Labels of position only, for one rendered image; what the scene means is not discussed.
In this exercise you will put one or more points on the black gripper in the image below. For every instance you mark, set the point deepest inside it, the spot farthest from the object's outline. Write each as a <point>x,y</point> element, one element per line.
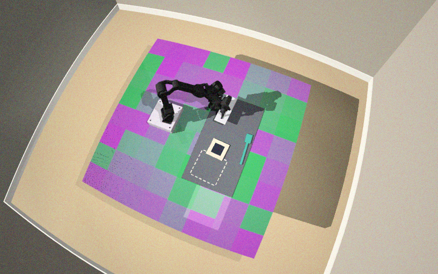
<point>219,103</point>

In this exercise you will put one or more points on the peach tile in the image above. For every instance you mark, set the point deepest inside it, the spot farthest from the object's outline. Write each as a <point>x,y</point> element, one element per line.
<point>217,149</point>

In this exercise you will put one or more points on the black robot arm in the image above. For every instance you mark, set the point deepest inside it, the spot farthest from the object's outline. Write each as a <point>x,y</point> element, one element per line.
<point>197,90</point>

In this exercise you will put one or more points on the grey rectangular mat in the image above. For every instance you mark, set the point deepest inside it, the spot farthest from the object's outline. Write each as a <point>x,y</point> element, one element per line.
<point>244,119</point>

